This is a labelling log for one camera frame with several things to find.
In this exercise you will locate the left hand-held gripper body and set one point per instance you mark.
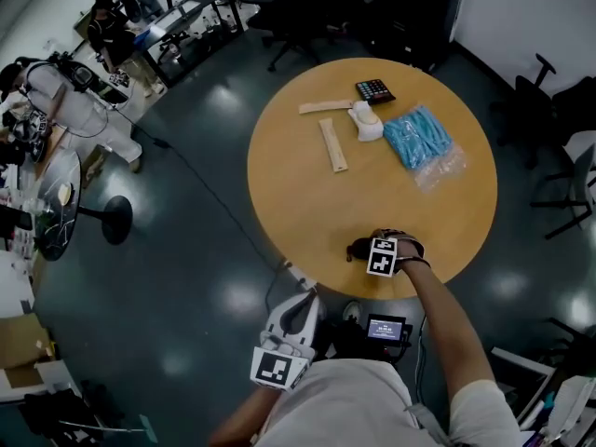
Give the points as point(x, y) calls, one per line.
point(274, 368)

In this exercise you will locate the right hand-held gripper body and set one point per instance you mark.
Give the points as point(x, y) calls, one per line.
point(383, 259)

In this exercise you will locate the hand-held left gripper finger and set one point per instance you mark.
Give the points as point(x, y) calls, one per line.
point(281, 312)
point(313, 317)

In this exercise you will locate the black glasses case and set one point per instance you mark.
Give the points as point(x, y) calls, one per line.
point(359, 248)

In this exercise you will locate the person's right forearm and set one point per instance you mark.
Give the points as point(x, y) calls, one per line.
point(442, 324)

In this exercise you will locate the person's left forearm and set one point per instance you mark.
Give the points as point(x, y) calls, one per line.
point(247, 419)

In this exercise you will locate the person's shoe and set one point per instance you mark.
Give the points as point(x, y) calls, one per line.
point(353, 310)

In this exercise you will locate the black device with screen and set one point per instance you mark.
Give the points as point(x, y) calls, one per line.
point(384, 329)

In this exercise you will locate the person's white shirt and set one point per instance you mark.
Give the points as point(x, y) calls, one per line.
point(354, 408)

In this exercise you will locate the round wooden table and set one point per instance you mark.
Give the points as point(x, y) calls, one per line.
point(298, 212)

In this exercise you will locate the wooden ruler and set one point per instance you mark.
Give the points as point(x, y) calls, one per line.
point(323, 106)
point(334, 144)

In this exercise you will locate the blue items in plastic bag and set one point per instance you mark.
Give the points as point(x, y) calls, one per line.
point(419, 135)

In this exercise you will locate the white holder with beige pad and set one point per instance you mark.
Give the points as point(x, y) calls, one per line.
point(367, 121)

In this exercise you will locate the black calculator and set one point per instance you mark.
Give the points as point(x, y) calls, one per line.
point(375, 90)

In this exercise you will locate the black office chair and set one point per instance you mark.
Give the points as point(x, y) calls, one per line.
point(293, 21)
point(540, 105)

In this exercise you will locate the small round black table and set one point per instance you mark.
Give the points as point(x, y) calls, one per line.
point(60, 212)

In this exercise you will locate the black cabinet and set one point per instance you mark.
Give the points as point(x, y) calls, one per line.
point(414, 17)

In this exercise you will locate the cardboard box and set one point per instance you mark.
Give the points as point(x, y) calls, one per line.
point(21, 340)

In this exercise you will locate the black desk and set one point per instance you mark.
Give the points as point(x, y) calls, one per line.
point(186, 12)

